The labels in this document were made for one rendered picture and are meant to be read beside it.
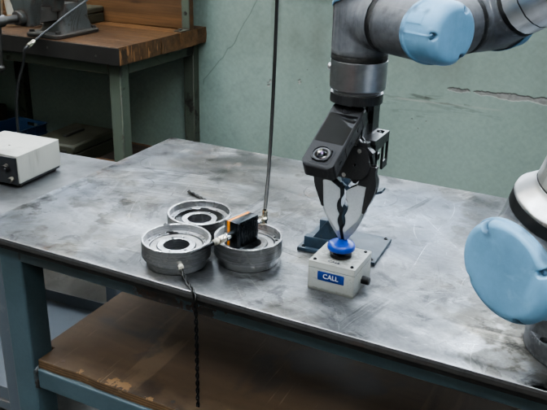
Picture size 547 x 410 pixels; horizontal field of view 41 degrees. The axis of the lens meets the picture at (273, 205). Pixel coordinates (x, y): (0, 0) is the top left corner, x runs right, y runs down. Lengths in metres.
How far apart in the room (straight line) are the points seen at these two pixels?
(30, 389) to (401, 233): 0.72
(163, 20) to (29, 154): 1.27
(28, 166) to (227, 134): 1.36
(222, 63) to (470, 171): 1.05
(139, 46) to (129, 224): 1.41
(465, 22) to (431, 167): 1.86
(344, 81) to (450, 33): 0.17
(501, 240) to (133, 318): 0.88
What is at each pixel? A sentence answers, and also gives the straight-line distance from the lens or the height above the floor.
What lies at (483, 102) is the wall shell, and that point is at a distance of 2.60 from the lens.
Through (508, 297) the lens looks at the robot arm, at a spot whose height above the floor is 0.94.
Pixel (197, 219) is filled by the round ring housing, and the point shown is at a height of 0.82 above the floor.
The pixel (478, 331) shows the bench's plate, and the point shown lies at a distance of 0.99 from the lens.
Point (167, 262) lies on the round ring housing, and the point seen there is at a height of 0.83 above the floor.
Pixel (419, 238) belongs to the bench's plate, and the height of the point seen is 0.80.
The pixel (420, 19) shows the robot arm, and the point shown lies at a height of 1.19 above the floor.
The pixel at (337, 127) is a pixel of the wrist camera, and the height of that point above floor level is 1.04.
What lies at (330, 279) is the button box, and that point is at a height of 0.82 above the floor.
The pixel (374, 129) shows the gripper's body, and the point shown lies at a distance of 1.02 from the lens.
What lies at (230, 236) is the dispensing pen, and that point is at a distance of 1.08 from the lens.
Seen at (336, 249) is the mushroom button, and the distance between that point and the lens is 1.02.
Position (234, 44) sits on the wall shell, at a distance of 2.91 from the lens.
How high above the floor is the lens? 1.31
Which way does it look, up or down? 22 degrees down
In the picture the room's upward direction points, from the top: 1 degrees clockwise
